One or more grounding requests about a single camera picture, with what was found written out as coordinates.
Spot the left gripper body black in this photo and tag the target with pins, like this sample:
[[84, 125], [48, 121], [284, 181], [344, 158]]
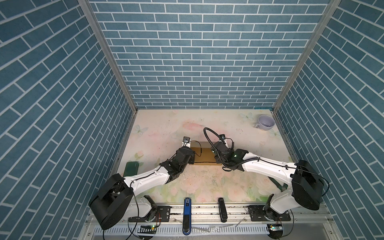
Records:
[[191, 158]]

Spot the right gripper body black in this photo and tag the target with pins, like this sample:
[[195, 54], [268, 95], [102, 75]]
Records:
[[219, 161]]

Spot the brown cardboard paper box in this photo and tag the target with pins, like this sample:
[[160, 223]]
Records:
[[204, 155]]

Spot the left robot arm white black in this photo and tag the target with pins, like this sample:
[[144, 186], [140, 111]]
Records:
[[119, 195]]

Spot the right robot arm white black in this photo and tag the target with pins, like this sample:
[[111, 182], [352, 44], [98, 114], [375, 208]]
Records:
[[304, 187]]

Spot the lavender ceramic cup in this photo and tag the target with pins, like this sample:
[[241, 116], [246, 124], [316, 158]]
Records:
[[265, 123]]

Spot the green rectangular board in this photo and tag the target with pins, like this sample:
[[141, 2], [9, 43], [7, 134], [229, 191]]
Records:
[[131, 169]]

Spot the black handheld stick device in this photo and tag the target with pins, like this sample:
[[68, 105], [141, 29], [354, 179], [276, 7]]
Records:
[[222, 210]]

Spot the blue black handheld tool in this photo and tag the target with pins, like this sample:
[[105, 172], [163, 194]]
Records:
[[187, 217]]

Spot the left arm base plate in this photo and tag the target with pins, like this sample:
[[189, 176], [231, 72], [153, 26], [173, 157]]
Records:
[[163, 211]]

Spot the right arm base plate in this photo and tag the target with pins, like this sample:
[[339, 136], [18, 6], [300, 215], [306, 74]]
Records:
[[259, 214]]

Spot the left circuit board below rail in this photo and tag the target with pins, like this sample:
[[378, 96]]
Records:
[[146, 232]]

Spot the circuit board below rail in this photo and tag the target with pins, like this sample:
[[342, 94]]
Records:
[[146, 232], [275, 231]]

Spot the right circuit board below rail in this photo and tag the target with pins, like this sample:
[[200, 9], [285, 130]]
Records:
[[275, 231]]

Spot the aluminium front rail frame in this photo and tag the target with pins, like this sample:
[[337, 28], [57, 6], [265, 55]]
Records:
[[206, 225]]

